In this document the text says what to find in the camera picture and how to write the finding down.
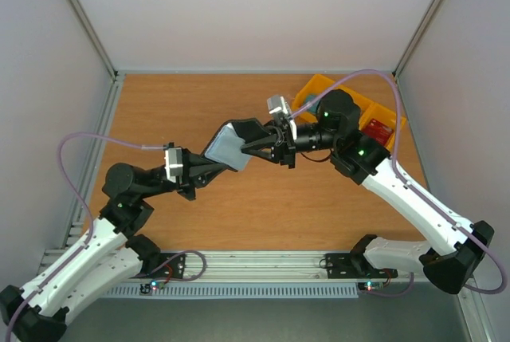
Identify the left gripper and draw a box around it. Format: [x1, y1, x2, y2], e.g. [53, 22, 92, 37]
[139, 151, 230, 200]

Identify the black card holder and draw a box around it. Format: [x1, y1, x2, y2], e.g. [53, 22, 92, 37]
[202, 118, 269, 171]

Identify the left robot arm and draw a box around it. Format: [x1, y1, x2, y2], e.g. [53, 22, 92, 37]
[1, 147, 228, 341]

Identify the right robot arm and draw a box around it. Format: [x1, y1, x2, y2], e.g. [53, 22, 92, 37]
[241, 89, 494, 294]

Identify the yellow bin with green cards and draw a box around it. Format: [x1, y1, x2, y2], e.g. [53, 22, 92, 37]
[291, 74, 335, 111]

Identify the green card stack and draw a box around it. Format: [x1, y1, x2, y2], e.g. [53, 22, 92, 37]
[303, 94, 318, 111]

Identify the yellow bin with circle cards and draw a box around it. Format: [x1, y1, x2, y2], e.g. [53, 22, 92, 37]
[339, 85, 375, 117]

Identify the red card stack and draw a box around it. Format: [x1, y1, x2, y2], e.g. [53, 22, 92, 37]
[362, 118, 394, 146]

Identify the yellow bin with red cards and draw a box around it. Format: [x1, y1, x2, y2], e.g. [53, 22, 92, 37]
[359, 103, 397, 151]

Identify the left circuit board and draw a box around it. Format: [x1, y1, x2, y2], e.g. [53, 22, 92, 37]
[139, 281, 166, 296]

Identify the circuit board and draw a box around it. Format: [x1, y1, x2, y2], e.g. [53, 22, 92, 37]
[358, 281, 386, 292]
[139, 281, 166, 296]

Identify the right circuit board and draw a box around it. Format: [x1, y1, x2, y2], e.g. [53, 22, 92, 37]
[358, 281, 386, 292]

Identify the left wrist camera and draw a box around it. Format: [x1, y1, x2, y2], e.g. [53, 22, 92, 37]
[164, 143, 184, 183]

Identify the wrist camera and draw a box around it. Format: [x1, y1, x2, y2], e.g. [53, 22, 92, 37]
[267, 95, 297, 140]
[164, 143, 184, 183]

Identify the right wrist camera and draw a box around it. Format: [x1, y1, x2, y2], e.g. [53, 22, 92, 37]
[267, 95, 297, 140]

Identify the front aluminium rail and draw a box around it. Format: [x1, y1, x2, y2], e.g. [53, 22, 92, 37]
[35, 249, 475, 283]

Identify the aluminium rail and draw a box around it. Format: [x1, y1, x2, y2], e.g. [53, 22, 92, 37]
[57, 72, 127, 249]
[35, 249, 475, 283]

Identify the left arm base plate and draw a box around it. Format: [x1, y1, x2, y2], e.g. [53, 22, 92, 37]
[135, 253, 186, 279]

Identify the left aluminium rail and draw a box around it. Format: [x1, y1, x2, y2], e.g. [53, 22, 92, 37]
[57, 72, 127, 249]

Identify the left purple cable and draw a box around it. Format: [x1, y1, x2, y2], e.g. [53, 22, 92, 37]
[4, 132, 206, 335]

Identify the purple cable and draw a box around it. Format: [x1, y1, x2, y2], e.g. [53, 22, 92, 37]
[289, 69, 506, 297]
[4, 132, 206, 335]

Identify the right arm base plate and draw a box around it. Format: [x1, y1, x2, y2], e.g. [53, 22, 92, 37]
[320, 253, 398, 280]

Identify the grey slotted cable duct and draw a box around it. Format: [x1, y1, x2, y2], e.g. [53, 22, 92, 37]
[103, 282, 359, 301]

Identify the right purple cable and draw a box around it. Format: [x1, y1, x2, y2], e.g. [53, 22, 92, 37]
[289, 69, 506, 297]

